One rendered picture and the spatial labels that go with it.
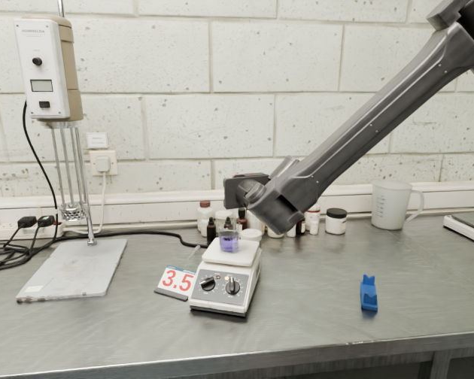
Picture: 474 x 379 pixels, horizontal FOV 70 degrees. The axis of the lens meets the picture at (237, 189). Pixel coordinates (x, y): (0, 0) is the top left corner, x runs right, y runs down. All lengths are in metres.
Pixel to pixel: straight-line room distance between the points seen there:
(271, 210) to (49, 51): 0.58
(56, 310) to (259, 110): 0.84
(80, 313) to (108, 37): 0.81
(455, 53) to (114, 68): 0.96
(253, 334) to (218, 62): 0.84
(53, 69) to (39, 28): 0.08
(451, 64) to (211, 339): 0.59
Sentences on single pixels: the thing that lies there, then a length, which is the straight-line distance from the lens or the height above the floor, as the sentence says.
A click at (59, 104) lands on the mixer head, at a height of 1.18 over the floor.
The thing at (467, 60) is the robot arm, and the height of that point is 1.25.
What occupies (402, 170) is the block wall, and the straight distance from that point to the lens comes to 1.46.
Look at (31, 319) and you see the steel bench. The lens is 0.87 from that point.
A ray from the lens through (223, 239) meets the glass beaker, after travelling 0.80.
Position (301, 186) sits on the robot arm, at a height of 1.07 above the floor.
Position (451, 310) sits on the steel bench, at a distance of 0.92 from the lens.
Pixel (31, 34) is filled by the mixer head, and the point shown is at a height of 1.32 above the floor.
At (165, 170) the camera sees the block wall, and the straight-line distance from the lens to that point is 1.22.
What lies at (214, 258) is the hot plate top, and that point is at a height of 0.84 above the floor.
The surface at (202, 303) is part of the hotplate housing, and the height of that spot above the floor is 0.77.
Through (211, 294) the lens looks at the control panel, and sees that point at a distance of 0.77.
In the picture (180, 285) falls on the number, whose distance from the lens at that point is 0.85.
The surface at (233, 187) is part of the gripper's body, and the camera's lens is 0.69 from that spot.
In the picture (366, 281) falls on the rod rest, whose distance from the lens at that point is 0.90.
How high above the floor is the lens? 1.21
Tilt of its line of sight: 16 degrees down
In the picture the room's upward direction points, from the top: straight up
